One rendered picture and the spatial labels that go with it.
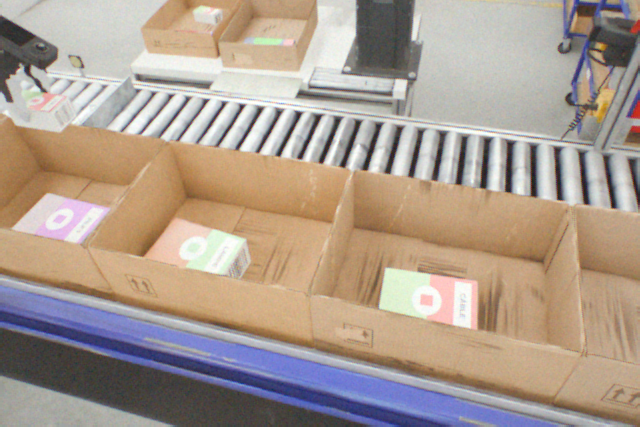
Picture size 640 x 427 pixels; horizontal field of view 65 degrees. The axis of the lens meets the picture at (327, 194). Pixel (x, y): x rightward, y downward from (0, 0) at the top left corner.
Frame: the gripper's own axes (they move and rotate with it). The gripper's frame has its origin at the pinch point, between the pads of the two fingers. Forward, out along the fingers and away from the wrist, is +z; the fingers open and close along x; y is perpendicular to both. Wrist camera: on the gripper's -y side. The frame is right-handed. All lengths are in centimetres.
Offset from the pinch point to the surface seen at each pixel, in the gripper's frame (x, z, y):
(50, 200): 6.2, 19.8, 2.8
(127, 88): -59, 38, 30
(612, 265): -7, 25, -109
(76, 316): 27.1, 24.4, -16.0
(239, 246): 8.4, 19.9, -40.7
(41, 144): -7.6, 17.9, 14.6
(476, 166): -48, 41, -84
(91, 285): 21.2, 23.2, -15.7
